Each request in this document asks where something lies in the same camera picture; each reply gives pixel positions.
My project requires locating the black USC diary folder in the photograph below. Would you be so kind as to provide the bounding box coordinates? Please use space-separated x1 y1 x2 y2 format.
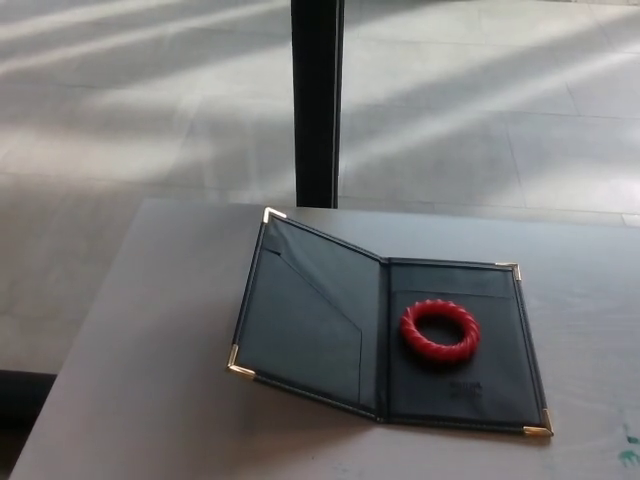
225 206 555 439

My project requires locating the red twisted ring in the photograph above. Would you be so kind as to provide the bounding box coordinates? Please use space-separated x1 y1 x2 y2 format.
398 298 482 362

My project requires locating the black window frame post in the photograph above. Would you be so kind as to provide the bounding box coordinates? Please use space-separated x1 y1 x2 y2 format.
290 0 347 209

